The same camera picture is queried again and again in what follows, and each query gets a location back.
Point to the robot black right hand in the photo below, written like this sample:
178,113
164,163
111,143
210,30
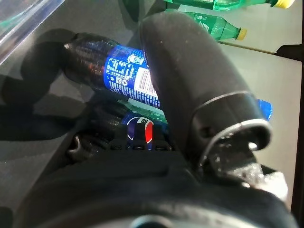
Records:
190,83

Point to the Pepsi cola bottle blue label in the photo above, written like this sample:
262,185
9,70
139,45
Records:
148,131
123,71

